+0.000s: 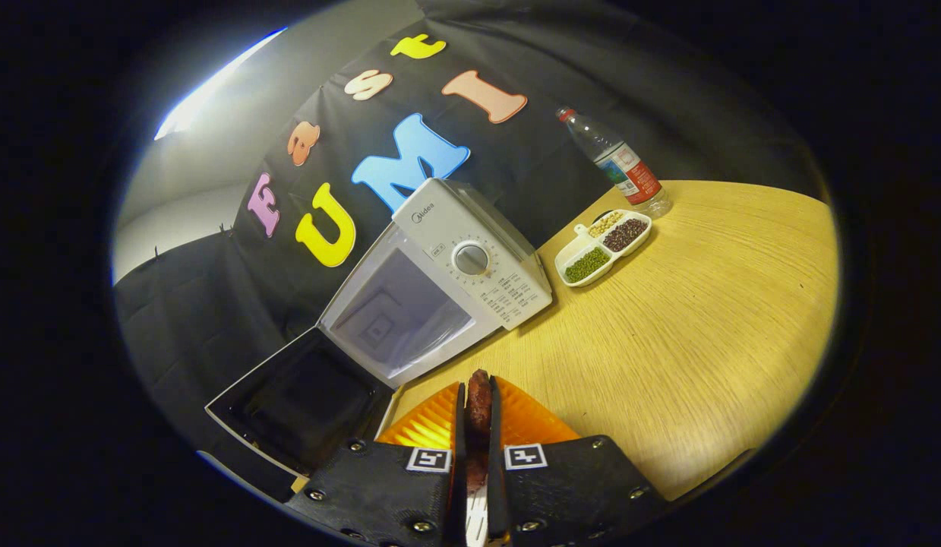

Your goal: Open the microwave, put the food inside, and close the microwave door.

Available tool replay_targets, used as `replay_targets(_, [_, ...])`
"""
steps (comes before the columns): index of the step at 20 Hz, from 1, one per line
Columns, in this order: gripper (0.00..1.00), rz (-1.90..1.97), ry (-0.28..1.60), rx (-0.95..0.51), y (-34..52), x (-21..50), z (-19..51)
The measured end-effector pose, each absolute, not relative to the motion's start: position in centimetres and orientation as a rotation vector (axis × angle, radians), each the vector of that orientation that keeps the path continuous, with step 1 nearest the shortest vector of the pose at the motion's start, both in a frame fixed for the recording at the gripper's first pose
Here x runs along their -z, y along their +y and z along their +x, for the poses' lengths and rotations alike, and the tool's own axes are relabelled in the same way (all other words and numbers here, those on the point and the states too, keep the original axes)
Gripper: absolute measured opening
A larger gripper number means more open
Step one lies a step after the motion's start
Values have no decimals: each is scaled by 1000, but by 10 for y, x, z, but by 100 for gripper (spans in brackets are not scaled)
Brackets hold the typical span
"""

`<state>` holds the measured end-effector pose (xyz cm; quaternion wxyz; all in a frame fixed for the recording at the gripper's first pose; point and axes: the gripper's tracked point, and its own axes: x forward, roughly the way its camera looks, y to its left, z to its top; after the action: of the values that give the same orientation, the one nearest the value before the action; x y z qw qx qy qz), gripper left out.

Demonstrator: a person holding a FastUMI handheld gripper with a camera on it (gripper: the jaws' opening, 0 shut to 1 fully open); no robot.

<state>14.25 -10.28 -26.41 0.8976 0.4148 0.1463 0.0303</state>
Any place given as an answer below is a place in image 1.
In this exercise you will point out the clear water bottle red label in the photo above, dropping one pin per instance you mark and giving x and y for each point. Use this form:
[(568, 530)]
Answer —
[(629, 171)]

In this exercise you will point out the reddish brown meat piece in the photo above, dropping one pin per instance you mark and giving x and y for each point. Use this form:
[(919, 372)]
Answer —
[(479, 403)]

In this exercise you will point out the white toaster oven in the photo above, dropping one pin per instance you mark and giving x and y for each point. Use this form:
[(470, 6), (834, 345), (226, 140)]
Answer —
[(485, 251)]

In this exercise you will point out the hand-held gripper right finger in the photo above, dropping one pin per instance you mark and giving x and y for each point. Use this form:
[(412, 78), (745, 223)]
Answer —
[(495, 486)]

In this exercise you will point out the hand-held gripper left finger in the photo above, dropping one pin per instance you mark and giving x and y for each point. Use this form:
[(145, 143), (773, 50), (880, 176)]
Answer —
[(458, 433)]

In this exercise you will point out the white divided bean dish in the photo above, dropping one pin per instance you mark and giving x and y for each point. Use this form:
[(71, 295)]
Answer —
[(588, 264)]

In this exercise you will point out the small white ribbed tray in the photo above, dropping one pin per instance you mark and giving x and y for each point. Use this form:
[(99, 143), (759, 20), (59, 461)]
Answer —
[(477, 524)]

